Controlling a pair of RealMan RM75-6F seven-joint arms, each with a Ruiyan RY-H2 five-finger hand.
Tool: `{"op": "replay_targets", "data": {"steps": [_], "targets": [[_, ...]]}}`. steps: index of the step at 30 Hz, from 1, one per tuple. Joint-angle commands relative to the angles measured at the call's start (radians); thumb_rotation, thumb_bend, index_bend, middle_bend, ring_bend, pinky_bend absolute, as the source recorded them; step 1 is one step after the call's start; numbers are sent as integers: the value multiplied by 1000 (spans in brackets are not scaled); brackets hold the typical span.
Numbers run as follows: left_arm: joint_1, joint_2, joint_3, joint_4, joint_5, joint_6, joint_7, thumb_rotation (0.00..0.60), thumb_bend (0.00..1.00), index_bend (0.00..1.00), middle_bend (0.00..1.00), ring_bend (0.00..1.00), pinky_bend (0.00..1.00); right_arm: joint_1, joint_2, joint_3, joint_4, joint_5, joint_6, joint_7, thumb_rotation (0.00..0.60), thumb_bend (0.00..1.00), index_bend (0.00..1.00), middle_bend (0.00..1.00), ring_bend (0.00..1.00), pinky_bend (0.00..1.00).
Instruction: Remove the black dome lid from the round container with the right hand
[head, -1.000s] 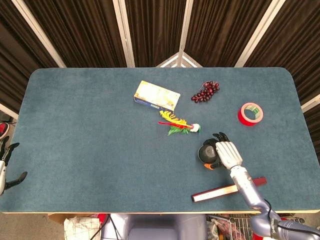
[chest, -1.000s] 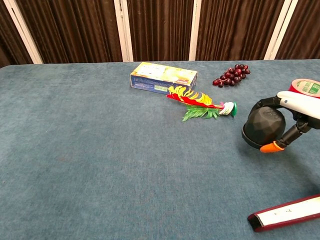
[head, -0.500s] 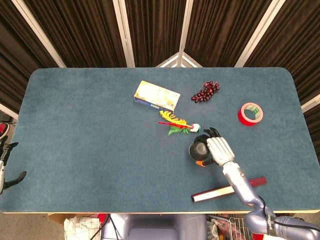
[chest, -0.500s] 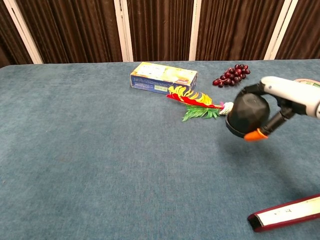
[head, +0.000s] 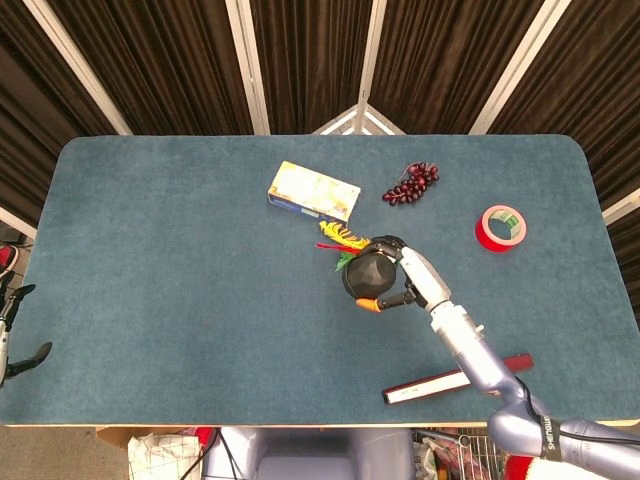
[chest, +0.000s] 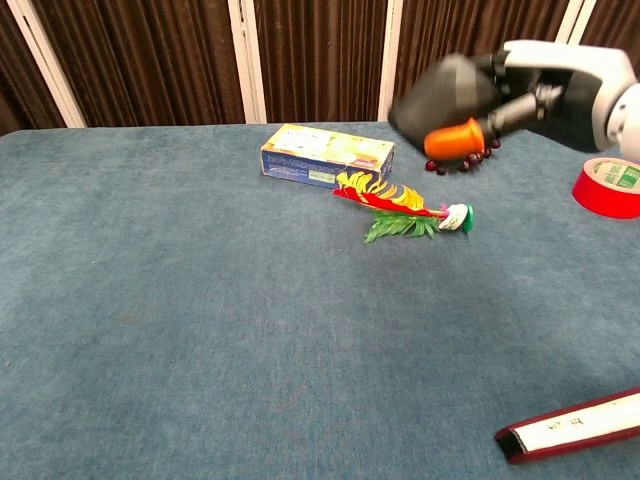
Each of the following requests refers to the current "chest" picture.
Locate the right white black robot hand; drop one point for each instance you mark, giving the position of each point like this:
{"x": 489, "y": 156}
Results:
{"x": 565, "y": 70}

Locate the black dome-shaped object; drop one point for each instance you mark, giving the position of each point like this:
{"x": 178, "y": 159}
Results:
{"x": 450, "y": 95}

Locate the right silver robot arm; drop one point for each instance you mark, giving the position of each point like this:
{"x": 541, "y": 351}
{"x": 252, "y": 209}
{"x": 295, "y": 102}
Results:
{"x": 630, "y": 125}

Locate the dark brown curtain panel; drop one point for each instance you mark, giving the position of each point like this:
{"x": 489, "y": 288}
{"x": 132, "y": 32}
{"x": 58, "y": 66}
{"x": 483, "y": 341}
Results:
{"x": 150, "y": 60}
{"x": 320, "y": 60}
{"x": 450, "y": 25}
{"x": 15, "y": 85}
{"x": 620, "y": 25}

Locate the red tape roll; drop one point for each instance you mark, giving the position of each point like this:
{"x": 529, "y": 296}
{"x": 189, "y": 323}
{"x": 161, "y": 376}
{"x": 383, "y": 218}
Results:
{"x": 607, "y": 192}

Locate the dark red grape bunch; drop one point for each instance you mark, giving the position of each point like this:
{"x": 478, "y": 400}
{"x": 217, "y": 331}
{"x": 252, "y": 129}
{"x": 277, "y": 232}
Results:
{"x": 470, "y": 162}

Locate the colourful feather shuttlecock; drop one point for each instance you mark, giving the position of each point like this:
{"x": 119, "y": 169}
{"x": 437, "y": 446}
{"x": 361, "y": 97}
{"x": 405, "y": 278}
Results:
{"x": 395, "y": 200}

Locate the blue yellow cardboard box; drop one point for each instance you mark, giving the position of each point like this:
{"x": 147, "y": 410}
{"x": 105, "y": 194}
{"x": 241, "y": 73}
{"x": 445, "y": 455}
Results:
{"x": 325, "y": 155}

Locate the long red white box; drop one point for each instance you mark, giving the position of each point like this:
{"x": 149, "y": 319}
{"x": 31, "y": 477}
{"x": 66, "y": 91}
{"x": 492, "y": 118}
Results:
{"x": 565, "y": 430}

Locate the blue felt table cover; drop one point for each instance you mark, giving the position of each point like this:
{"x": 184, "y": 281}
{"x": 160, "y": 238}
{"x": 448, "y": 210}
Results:
{"x": 200, "y": 300}

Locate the white frame post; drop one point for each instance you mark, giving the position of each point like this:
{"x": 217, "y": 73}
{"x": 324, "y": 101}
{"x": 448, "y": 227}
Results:
{"x": 575, "y": 20}
{"x": 391, "y": 60}
{"x": 45, "y": 60}
{"x": 247, "y": 60}

